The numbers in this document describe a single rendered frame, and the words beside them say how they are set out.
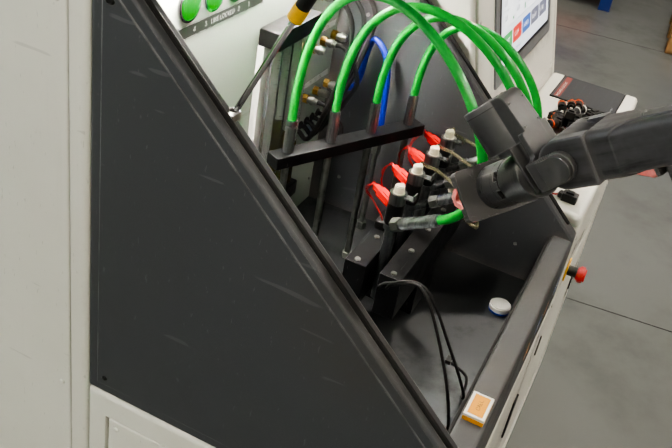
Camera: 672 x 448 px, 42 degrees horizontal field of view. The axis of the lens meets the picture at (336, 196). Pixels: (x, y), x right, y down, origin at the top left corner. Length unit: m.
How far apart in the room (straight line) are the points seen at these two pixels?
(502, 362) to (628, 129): 0.53
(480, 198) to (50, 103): 0.56
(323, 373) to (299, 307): 0.10
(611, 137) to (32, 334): 0.93
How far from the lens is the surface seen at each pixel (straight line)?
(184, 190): 1.10
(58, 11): 1.13
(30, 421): 1.59
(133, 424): 1.41
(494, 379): 1.30
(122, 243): 1.21
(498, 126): 0.99
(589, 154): 0.94
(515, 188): 1.01
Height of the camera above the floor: 1.79
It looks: 31 degrees down
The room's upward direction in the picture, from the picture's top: 10 degrees clockwise
